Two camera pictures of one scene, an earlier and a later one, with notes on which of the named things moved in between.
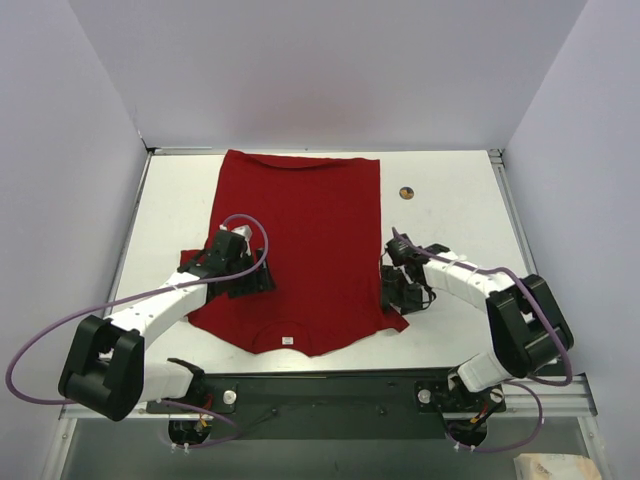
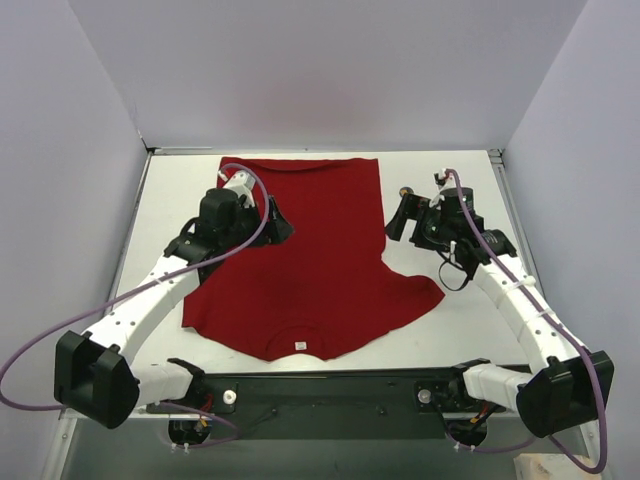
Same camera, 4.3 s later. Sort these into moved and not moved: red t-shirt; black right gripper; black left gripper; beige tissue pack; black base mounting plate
Moved: black right gripper; black left gripper
Not moved: black base mounting plate; beige tissue pack; red t-shirt
